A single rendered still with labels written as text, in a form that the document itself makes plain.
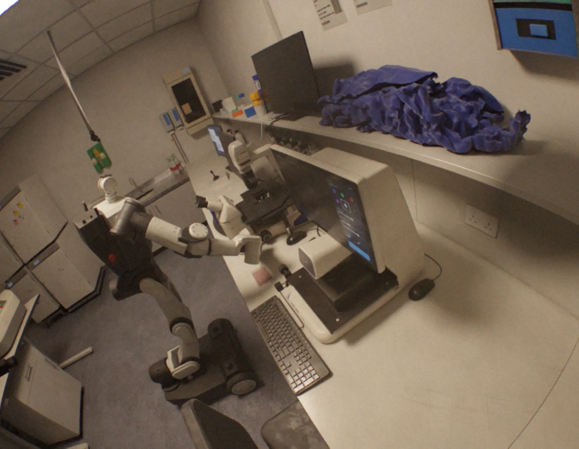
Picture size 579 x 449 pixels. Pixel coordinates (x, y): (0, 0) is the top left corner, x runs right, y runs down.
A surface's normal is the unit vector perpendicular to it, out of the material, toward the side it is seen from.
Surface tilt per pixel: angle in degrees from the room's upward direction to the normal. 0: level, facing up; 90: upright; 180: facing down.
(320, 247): 8
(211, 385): 0
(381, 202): 90
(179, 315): 90
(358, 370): 0
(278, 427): 0
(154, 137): 90
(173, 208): 90
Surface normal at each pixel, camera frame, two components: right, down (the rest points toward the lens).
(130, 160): 0.43, 0.39
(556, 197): -0.33, -0.77
